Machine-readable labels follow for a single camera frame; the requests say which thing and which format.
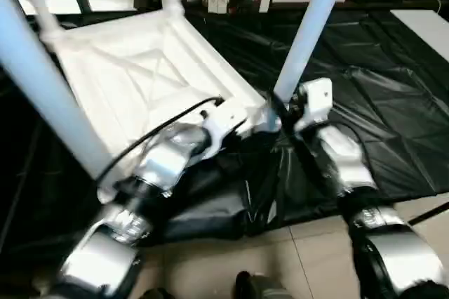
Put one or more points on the white plastic table top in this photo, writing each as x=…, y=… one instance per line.
x=140, y=74

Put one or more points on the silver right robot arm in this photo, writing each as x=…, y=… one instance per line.
x=344, y=173

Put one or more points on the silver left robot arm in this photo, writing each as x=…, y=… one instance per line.
x=147, y=194

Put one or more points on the black work mat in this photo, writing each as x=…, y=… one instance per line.
x=365, y=88

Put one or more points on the white flat board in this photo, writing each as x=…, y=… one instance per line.
x=428, y=29

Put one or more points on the black left robot foot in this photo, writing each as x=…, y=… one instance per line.
x=154, y=294

